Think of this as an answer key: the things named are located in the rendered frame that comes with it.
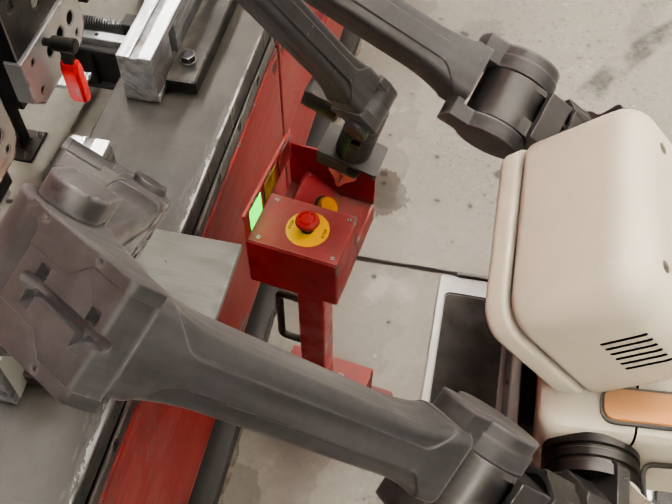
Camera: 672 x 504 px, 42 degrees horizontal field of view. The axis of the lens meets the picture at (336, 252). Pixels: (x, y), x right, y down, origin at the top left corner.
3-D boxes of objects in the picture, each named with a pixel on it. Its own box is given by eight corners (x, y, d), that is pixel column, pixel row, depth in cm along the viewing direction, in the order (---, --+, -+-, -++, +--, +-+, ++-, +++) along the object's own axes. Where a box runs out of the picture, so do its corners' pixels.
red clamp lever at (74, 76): (90, 107, 108) (71, 45, 100) (59, 101, 108) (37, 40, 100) (96, 96, 109) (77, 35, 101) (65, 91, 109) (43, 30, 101)
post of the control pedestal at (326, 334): (325, 400, 198) (322, 264, 154) (303, 393, 199) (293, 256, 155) (333, 380, 201) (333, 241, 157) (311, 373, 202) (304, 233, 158)
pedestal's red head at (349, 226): (336, 306, 149) (337, 244, 134) (250, 280, 152) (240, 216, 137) (373, 218, 160) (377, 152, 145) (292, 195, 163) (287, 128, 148)
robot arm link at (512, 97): (560, 159, 94) (582, 116, 95) (492, 107, 90) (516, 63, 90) (510, 157, 102) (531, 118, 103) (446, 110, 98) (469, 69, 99)
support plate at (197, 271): (200, 367, 105) (199, 363, 104) (-3, 326, 108) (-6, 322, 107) (242, 248, 115) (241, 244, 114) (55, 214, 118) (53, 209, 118)
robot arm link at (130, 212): (21, 370, 51) (118, 213, 50) (-68, 319, 50) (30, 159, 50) (132, 269, 93) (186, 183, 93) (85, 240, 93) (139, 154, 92)
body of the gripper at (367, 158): (328, 128, 142) (339, 99, 136) (386, 154, 142) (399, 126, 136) (314, 156, 138) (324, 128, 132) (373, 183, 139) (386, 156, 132)
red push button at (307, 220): (314, 244, 142) (314, 230, 139) (291, 237, 143) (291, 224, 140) (323, 225, 144) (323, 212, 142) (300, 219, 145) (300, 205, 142)
